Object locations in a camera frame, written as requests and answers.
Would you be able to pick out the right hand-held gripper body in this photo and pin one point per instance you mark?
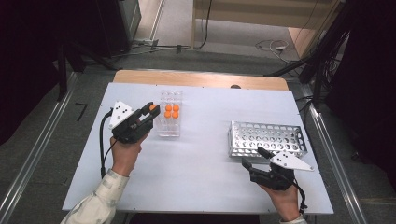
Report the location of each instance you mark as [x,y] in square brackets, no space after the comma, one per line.
[277,179]

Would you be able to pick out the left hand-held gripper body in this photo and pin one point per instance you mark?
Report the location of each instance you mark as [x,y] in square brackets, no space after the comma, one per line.
[127,130]

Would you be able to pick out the clear acrylic tube rack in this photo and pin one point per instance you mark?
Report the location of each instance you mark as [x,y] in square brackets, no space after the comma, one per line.
[170,127]

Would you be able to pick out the perforated metal tube rack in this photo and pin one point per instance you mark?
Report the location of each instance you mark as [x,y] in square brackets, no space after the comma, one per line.
[249,137]

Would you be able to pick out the person's left hand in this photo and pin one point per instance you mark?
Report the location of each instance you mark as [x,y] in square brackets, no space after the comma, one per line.
[124,155]

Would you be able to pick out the person's right hand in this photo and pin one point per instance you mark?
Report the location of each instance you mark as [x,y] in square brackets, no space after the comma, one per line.
[286,202]

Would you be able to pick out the black cabinet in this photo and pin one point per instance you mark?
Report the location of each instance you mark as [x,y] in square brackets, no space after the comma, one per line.
[115,25]

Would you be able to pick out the black curtain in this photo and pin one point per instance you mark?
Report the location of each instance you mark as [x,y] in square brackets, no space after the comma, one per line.
[367,77]
[25,62]

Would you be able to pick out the wooden shelf unit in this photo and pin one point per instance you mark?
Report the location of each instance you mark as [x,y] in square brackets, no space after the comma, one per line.
[249,12]

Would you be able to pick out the aluminium floor rail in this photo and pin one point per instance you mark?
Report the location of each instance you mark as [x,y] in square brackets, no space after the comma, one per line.
[327,143]
[39,146]

